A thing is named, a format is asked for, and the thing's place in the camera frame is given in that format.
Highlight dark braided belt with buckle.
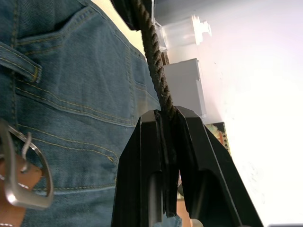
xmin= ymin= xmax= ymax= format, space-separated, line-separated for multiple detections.
xmin=0 ymin=0 xmax=181 ymax=227

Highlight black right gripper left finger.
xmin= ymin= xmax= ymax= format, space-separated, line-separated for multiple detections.
xmin=110 ymin=109 xmax=178 ymax=227

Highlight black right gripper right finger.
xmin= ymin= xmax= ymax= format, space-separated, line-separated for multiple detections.
xmin=175 ymin=105 xmax=265 ymax=227

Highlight colourful printed box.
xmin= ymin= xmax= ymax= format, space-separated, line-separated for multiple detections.
xmin=205 ymin=122 xmax=232 ymax=157

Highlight clear plastic container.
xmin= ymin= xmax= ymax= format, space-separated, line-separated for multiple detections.
xmin=154 ymin=14 xmax=213 ymax=52

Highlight blue denim shorts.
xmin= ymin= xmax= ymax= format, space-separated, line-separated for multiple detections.
xmin=0 ymin=0 xmax=183 ymax=227

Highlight grey plastic box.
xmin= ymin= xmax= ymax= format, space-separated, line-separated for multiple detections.
xmin=162 ymin=58 xmax=208 ymax=118

